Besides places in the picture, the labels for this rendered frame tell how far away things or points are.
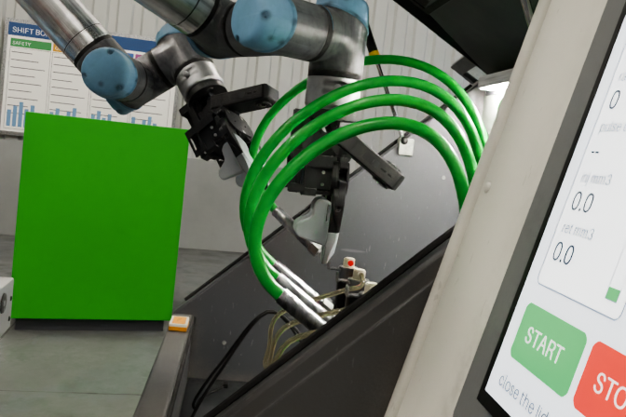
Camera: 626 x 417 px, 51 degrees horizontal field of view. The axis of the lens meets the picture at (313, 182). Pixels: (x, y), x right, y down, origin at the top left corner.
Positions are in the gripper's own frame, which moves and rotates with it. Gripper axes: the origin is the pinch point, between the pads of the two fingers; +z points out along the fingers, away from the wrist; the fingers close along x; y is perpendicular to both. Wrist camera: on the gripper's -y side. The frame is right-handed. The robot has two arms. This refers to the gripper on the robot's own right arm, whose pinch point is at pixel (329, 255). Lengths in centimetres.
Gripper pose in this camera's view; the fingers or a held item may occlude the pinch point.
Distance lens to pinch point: 92.4
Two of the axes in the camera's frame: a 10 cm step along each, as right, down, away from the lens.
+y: -9.9, -1.1, -1.2
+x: 1.1, 0.7, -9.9
